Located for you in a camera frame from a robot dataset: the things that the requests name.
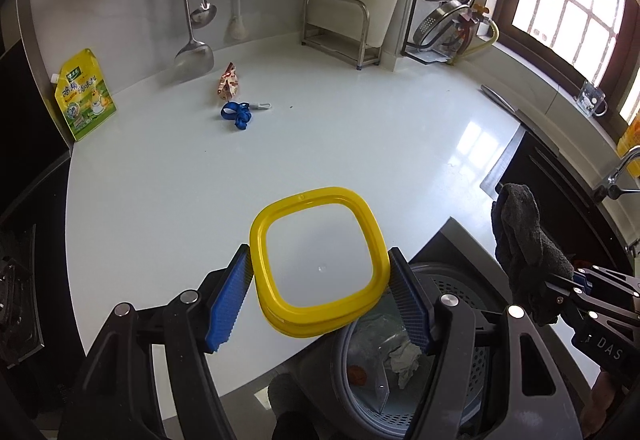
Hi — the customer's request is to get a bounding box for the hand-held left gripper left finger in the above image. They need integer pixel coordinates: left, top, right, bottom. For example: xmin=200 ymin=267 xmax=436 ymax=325
xmin=65 ymin=244 xmax=256 ymax=440

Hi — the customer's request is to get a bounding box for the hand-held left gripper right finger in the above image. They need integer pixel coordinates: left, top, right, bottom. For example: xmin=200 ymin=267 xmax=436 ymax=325
xmin=387 ymin=246 xmax=583 ymax=440

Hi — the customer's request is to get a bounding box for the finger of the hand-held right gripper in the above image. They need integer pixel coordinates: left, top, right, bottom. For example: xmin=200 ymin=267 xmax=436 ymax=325
xmin=574 ymin=264 xmax=640 ymax=301
xmin=542 ymin=271 xmax=640 ymax=336

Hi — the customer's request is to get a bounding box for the grey perforated trash bin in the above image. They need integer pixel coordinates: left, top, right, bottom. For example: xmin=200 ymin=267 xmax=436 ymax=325
xmin=327 ymin=261 xmax=506 ymax=440

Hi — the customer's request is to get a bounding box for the clear plastic bag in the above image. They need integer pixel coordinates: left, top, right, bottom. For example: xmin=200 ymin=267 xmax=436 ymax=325
xmin=347 ymin=315 xmax=411 ymax=416

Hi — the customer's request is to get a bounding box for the printed paper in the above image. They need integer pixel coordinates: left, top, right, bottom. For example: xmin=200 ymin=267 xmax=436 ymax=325
xmin=387 ymin=342 xmax=423 ymax=391

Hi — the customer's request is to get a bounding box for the yellow rimmed lid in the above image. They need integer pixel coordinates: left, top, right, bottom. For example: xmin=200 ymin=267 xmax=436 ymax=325
xmin=249 ymin=186 xmax=392 ymax=338

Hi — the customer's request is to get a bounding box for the dark grey cloth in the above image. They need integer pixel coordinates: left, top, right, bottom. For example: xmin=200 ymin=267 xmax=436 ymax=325
xmin=491 ymin=182 xmax=576 ymax=326

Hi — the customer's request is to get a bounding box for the person's right hand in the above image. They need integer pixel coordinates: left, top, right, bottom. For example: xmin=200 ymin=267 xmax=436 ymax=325
xmin=582 ymin=367 xmax=628 ymax=431

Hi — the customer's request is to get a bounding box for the black sink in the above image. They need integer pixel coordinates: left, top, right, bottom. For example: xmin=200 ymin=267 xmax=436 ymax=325
xmin=479 ymin=84 xmax=640 ymax=281

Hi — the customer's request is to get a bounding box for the steel faucet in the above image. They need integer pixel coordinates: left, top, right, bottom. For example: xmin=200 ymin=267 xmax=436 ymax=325
xmin=592 ymin=150 xmax=640 ymax=201

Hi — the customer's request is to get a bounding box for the yellow bottle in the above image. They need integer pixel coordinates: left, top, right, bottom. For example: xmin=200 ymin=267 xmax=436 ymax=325
xmin=617 ymin=110 xmax=640 ymax=166

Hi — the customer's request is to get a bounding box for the glass mug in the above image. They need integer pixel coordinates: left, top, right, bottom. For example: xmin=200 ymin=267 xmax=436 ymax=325
xmin=575 ymin=80 xmax=609 ymax=118

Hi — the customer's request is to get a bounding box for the red patterned snack wrapper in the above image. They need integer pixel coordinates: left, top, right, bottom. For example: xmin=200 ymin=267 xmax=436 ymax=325
xmin=216 ymin=61 xmax=241 ymax=101

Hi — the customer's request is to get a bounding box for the black stove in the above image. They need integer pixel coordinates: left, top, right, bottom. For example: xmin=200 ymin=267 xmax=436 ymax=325
xmin=0 ymin=40 xmax=73 ymax=371

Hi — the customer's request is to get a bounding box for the steel spatula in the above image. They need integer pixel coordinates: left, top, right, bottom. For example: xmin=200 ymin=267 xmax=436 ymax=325
xmin=172 ymin=0 xmax=216 ymax=81

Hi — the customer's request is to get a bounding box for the green stand-up pouch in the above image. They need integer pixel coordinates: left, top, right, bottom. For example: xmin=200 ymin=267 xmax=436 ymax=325
xmin=50 ymin=47 xmax=118 ymax=142

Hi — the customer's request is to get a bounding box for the steel colander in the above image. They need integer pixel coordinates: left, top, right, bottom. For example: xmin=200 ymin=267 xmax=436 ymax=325
xmin=412 ymin=0 xmax=476 ymax=52

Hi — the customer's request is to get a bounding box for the blue and white brush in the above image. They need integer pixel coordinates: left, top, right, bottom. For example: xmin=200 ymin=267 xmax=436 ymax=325
xmin=223 ymin=0 xmax=247 ymax=41

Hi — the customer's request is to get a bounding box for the steel board rack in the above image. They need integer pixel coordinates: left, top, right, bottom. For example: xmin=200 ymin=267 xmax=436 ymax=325
xmin=300 ymin=0 xmax=383 ymax=71

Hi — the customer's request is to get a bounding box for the blue lanyard with clip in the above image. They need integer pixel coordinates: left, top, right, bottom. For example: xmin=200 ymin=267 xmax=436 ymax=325
xmin=220 ymin=100 xmax=273 ymax=131

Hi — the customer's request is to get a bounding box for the yellow hose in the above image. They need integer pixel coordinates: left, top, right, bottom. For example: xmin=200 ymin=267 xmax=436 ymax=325
xmin=450 ymin=17 xmax=501 ymax=66

